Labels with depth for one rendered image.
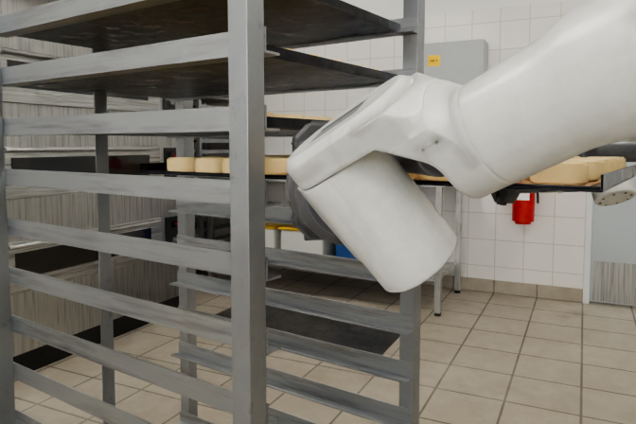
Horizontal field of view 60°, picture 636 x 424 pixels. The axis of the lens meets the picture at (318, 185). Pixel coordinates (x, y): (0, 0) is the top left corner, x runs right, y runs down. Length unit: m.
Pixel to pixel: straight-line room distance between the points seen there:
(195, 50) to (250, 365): 0.39
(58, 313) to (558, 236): 3.24
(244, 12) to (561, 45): 0.42
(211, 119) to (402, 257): 0.40
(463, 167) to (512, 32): 4.03
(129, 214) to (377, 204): 3.06
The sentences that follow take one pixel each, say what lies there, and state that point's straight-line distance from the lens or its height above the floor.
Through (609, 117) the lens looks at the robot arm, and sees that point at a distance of 0.29.
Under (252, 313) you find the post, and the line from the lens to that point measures 0.66.
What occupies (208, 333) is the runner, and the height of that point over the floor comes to 0.86.
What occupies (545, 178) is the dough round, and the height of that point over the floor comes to 1.08.
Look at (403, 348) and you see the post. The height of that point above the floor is 0.73.
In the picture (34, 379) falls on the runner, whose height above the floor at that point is 0.69.
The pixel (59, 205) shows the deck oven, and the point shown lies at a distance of 3.06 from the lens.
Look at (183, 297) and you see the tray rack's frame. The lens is 1.44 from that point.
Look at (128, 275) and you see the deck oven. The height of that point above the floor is 0.35.
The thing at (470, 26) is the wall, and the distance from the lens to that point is 4.40.
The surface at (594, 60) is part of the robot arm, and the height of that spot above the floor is 1.15.
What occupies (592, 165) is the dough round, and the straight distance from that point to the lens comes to 0.61.
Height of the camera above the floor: 1.11
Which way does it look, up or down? 4 degrees down
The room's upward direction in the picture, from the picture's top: straight up
